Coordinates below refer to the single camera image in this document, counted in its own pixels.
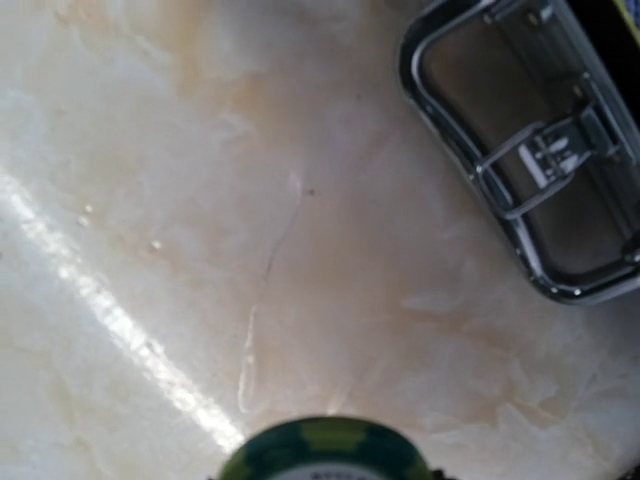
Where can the green poker chip stack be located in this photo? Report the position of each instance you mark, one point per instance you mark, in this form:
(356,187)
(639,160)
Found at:
(328,448)

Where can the aluminium poker case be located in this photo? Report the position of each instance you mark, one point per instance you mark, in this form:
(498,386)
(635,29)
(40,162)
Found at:
(537,103)

